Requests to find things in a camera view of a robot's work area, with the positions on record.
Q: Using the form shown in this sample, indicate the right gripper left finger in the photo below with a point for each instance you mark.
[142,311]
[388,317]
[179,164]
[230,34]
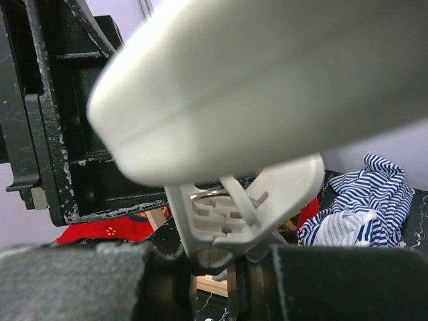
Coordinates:
[104,281]

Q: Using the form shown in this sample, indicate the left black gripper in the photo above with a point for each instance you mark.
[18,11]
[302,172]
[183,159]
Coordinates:
[51,55]

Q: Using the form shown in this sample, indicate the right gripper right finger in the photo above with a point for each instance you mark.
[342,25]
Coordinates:
[330,283]

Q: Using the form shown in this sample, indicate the white hanger clip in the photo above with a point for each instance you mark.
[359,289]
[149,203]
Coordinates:
[234,218]

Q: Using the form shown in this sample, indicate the wooden drying rack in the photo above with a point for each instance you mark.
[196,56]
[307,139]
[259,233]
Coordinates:
[166,236]

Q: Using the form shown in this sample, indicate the white plastic clip hanger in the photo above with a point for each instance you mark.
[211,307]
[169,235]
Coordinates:
[208,89]

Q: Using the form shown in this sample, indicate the red cartoon pillow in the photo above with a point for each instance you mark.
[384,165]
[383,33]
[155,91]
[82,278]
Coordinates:
[136,227]

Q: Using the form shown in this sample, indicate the blue striped cloth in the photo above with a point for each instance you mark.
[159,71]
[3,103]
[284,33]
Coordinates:
[369,210]

